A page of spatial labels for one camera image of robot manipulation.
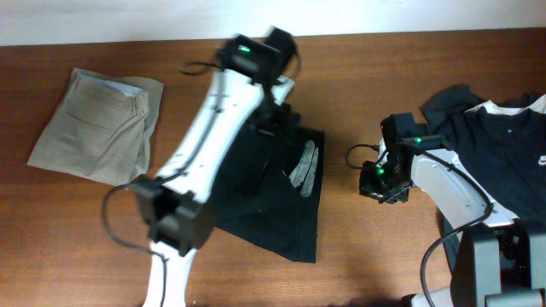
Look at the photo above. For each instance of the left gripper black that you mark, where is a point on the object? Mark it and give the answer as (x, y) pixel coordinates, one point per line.
(284, 132)

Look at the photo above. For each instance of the black t-shirt with white logo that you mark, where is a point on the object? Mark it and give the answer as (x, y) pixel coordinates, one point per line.
(501, 146)

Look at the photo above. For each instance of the black shorts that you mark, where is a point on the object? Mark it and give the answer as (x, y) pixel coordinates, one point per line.
(267, 190)

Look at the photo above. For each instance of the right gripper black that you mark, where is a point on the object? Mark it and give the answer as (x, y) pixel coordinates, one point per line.
(368, 186)

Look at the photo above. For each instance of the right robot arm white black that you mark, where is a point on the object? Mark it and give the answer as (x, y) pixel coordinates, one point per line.
(501, 258)

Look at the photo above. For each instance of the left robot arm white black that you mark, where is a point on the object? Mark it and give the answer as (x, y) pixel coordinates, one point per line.
(248, 89)

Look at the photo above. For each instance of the folded beige khaki shorts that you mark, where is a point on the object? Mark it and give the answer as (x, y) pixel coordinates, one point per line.
(102, 128)

